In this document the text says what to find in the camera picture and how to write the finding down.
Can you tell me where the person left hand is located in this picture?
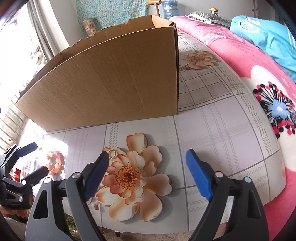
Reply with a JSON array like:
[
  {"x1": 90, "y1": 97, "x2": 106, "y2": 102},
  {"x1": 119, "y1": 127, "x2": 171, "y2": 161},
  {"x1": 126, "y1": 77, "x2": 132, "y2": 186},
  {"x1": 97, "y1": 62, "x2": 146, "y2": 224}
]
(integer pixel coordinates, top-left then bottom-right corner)
[{"x1": 0, "y1": 205, "x2": 30, "y2": 218}]

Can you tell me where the grey curtain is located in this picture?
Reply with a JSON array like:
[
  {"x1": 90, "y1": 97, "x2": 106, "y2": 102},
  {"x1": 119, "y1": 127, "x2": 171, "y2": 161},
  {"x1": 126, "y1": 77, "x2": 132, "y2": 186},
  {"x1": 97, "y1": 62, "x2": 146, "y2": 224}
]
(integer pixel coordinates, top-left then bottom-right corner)
[{"x1": 28, "y1": 0, "x2": 58, "y2": 62}]

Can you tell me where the pink floral blanket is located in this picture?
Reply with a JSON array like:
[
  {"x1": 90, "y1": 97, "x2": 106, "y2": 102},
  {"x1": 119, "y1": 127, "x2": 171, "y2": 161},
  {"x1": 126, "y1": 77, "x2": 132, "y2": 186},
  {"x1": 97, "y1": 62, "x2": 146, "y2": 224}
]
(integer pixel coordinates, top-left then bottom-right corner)
[{"x1": 171, "y1": 16, "x2": 295, "y2": 240}]

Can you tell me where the brown cardboard box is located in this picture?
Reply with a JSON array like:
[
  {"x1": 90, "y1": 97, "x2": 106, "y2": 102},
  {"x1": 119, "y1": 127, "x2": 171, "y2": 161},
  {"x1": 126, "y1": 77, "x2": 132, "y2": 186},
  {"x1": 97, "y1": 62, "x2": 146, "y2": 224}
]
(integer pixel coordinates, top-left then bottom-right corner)
[{"x1": 16, "y1": 15, "x2": 179, "y2": 132}]

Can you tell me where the checkered rolled mat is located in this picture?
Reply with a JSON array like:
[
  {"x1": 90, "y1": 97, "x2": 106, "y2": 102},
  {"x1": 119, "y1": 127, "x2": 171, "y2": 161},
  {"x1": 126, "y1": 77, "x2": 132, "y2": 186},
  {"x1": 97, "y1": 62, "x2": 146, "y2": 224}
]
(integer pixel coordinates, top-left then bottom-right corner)
[{"x1": 82, "y1": 18, "x2": 99, "y2": 37}]

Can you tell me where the wooden chair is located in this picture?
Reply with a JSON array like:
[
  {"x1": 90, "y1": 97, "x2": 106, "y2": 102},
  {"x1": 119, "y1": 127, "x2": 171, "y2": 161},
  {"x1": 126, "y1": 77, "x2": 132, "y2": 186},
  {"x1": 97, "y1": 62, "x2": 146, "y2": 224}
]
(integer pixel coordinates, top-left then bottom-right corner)
[{"x1": 145, "y1": 0, "x2": 162, "y2": 16}]

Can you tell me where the grey lace pillow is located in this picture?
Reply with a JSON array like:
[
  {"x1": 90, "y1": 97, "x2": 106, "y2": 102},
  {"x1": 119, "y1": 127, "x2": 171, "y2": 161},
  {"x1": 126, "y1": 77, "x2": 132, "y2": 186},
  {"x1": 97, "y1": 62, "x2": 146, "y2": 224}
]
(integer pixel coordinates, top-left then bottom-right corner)
[{"x1": 187, "y1": 11, "x2": 232, "y2": 28}]

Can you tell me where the small figurine bottle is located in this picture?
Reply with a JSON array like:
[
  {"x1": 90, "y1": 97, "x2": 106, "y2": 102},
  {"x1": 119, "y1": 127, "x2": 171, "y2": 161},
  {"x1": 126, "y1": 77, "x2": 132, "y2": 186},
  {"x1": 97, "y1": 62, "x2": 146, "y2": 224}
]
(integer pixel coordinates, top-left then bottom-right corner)
[{"x1": 209, "y1": 7, "x2": 218, "y2": 16}]

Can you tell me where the blue water jug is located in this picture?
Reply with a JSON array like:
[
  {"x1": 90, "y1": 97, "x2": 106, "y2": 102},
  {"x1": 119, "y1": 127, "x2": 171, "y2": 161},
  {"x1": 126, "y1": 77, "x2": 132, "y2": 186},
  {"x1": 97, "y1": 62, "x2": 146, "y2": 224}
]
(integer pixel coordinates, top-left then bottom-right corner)
[{"x1": 162, "y1": 0, "x2": 179, "y2": 19}]

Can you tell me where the teal floral wall cloth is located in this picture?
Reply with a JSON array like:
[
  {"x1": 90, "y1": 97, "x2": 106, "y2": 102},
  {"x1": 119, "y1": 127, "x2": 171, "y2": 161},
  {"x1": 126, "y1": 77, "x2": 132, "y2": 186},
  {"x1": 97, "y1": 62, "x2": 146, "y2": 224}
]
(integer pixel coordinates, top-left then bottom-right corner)
[{"x1": 76, "y1": 0, "x2": 147, "y2": 28}]

